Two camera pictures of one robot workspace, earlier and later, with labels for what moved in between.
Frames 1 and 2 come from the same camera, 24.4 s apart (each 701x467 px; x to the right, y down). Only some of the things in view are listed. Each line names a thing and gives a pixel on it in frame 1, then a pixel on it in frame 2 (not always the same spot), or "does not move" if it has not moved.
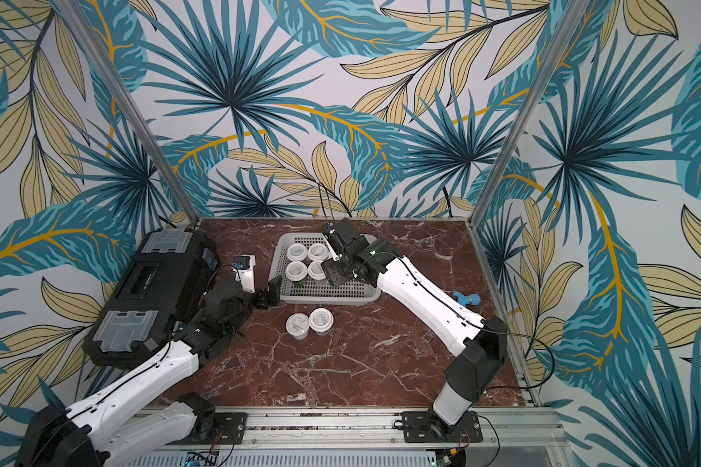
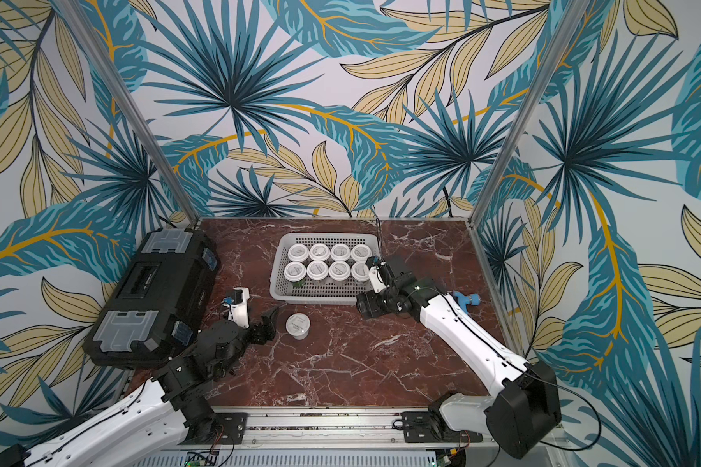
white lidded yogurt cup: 317,251 does not move
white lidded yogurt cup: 315,270 does not move
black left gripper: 266,302 → 260,336
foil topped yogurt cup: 297,325 does not move
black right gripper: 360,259 → 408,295
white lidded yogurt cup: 297,252 does not move
